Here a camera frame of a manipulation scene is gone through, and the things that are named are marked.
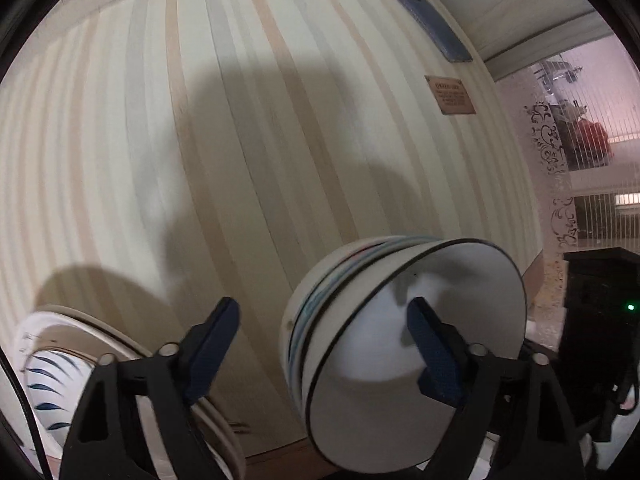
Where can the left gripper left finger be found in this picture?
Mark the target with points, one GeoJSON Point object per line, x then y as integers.
{"type": "Point", "coordinates": [174, 379]}

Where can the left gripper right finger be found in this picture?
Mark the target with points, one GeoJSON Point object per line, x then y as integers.
{"type": "Point", "coordinates": [481, 388]}

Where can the white floral plate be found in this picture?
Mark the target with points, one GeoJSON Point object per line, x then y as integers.
{"type": "Point", "coordinates": [116, 411]}

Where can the white bowl dark rim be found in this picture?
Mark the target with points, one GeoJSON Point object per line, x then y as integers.
{"type": "Point", "coordinates": [361, 402]}

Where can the blue striped plate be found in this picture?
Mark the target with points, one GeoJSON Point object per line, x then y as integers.
{"type": "Point", "coordinates": [54, 382]}

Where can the white bowl coloured spots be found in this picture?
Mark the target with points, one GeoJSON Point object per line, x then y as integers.
{"type": "Point", "coordinates": [321, 297]}

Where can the white gloved right hand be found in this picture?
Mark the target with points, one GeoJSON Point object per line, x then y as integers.
{"type": "Point", "coordinates": [602, 455]}

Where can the white bowl pink flowers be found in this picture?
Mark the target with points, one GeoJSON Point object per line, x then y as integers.
{"type": "Point", "coordinates": [306, 287]}

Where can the frosted glass sliding door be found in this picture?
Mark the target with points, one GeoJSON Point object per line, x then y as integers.
{"type": "Point", "coordinates": [576, 116]}

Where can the striped cat tablecloth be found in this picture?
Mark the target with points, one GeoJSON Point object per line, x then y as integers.
{"type": "Point", "coordinates": [157, 155]}

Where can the small brown card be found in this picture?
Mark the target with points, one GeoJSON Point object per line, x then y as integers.
{"type": "Point", "coordinates": [451, 96]}

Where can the blue smartphone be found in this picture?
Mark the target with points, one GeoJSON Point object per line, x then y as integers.
{"type": "Point", "coordinates": [437, 28]}

